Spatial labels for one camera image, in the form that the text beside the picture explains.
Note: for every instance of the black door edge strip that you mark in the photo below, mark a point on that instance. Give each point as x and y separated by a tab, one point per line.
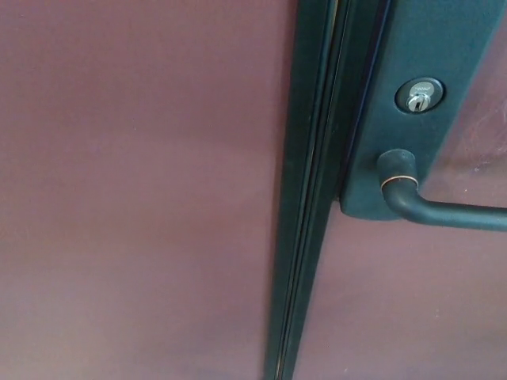
295	221
328	190

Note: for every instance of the plain maroon door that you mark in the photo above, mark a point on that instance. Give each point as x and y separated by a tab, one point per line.
130	190

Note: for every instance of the silver lock cylinder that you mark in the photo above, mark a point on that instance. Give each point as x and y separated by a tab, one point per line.
419	97

